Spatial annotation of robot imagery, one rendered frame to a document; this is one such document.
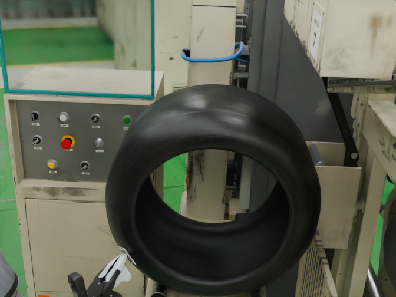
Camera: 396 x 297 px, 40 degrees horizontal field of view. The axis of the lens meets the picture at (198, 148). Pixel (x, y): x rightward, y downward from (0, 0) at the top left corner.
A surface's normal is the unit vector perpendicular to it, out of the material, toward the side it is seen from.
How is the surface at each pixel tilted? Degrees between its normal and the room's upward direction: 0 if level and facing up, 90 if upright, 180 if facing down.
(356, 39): 90
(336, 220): 90
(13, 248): 0
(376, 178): 90
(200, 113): 43
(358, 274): 90
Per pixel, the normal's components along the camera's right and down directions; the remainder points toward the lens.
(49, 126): -0.04, 0.40
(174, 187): 0.04, -0.91
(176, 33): 0.34, 0.40
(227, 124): 0.06, -0.40
